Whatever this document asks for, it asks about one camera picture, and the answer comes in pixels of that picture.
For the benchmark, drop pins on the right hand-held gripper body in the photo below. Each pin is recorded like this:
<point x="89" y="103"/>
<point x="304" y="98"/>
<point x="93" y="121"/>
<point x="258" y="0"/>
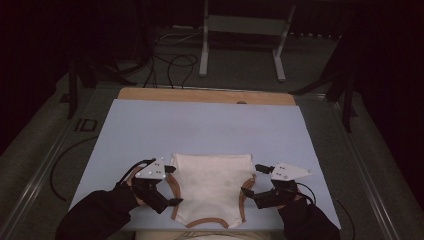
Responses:
<point x="283" y="193"/>

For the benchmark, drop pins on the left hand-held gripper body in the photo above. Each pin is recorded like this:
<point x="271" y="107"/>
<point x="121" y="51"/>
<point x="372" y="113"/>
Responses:
<point x="150" y="191"/>

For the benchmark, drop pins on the cream bear print baby bodysuit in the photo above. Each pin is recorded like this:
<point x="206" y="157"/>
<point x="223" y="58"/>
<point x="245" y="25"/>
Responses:
<point x="210" y="186"/>

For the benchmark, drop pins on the person's right hand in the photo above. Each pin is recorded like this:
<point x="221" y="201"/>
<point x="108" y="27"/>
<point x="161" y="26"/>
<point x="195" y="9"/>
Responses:
<point x="295" y="201"/>

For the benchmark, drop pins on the person's left hand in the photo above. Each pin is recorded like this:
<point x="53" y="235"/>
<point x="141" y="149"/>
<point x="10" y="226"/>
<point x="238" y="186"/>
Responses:
<point x="130" y="178"/>

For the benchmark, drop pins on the person's light clothing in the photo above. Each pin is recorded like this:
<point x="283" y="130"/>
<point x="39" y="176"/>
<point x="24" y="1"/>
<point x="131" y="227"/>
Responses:
<point x="200" y="236"/>

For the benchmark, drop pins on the light blue table mat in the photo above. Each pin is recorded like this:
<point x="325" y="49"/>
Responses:
<point x="200" y="133"/>

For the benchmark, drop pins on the black stand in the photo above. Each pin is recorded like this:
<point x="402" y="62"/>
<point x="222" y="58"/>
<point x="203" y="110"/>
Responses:
<point x="348" y="110"/>
<point x="71" y="100"/>

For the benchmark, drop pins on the grey metal stand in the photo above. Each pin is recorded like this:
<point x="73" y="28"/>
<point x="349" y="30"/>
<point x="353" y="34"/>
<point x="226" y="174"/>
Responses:
<point x="246" y="25"/>

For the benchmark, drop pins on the metal floor rail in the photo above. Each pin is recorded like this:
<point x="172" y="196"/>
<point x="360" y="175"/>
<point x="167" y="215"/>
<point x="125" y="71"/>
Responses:
<point x="36" y="180"/>
<point x="366" y="173"/>

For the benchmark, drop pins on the black square floor bracket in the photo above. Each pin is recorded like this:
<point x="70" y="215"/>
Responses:
<point x="79" y="125"/>

